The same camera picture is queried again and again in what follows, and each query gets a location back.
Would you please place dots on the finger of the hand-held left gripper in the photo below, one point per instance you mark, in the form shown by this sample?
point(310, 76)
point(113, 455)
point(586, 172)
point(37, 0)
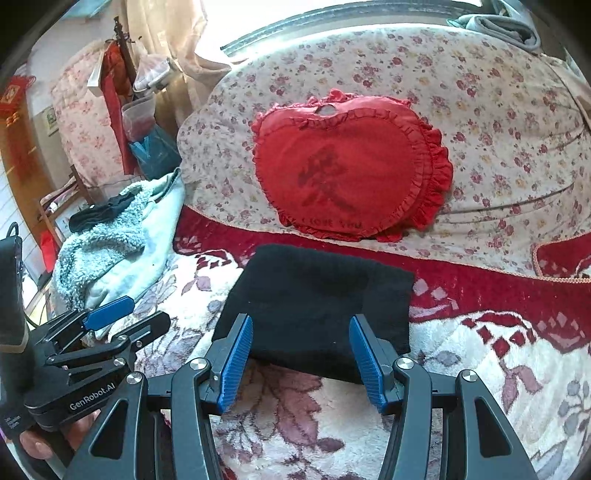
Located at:
point(111, 311)
point(143, 327)

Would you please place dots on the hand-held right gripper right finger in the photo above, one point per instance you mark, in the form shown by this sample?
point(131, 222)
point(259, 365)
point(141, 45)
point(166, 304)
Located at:
point(367, 364)

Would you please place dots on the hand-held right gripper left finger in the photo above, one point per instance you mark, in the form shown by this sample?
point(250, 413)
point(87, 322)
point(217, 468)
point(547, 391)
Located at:
point(238, 364)

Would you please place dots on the black pants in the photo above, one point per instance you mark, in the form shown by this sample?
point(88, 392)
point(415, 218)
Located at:
point(314, 300)

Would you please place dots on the person's left hand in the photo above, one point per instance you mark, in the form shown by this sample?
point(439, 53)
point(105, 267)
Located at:
point(74, 434)

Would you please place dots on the light blue fleece jacket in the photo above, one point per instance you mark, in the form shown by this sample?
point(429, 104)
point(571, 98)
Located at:
point(138, 240)

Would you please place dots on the black cloth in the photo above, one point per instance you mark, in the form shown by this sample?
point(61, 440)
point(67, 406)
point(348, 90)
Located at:
point(92, 214)

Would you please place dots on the red and white floral blanket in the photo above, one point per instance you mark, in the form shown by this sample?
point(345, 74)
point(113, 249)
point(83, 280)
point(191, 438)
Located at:
point(485, 360)

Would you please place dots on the wooden chair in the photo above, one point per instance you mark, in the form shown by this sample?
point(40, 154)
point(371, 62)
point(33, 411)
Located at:
point(46, 207)

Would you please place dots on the blue plastic bag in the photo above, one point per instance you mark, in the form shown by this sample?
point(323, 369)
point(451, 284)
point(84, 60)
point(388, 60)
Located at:
point(154, 152)

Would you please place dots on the pink floral bundle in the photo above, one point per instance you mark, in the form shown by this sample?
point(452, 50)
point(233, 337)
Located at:
point(87, 124)

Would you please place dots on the red heart-shaped pillow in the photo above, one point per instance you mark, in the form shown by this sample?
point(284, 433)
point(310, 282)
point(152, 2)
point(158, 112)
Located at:
point(351, 170)

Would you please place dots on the clear plastic container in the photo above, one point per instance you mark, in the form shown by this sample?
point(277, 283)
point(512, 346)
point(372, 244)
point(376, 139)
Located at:
point(138, 115)

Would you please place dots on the red hanging cloth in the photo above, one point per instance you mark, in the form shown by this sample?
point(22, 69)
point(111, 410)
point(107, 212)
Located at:
point(113, 101)

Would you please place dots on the red trimmed pillow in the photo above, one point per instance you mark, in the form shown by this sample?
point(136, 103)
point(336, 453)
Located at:
point(568, 258)

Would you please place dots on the red hanging ornament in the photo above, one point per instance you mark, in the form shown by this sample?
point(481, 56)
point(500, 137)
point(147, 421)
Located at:
point(14, 97)

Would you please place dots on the clear plastic bag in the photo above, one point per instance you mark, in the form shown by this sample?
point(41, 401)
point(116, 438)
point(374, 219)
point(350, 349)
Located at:
point(154, 74)

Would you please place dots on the dark wooden stand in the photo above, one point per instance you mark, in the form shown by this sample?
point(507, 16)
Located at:
point(124, 50)

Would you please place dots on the window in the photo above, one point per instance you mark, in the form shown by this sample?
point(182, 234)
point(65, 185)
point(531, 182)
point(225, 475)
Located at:
point(323, 18)

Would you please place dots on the grey folded cloth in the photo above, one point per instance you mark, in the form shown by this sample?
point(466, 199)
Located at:
point(498, 27)

